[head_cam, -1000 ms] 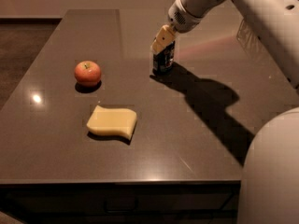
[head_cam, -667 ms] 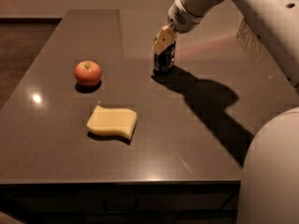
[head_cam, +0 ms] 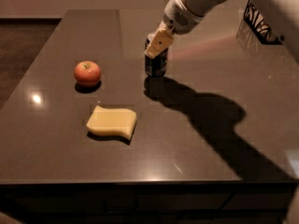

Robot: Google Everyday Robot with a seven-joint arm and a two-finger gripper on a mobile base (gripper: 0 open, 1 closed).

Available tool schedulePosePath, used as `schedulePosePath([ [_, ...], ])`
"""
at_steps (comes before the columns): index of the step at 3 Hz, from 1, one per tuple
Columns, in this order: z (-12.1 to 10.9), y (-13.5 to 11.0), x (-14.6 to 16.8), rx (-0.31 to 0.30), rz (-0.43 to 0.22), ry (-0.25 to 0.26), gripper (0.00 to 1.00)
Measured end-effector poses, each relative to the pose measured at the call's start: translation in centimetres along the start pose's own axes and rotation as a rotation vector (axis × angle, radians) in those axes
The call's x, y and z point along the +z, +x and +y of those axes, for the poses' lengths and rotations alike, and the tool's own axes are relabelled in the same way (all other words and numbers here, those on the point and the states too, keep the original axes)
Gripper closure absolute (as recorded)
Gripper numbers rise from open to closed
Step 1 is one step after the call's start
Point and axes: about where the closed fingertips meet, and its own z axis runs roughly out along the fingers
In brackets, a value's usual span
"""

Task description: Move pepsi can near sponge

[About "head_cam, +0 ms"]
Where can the dark cabinet drawer front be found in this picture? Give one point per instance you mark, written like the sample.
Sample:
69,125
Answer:
97,202

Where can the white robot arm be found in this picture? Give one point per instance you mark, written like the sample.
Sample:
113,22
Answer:
281,15

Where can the blue pepsi can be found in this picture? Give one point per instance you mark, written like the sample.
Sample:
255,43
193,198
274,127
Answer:
156,67

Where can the black wire basket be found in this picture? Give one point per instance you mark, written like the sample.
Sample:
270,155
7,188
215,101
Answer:
259,26

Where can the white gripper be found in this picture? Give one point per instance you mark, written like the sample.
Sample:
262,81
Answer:
177,19

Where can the yellow sponge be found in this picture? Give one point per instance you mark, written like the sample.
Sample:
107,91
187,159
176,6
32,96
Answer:
112,122

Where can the red apple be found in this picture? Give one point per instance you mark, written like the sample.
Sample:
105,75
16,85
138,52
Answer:
87,74

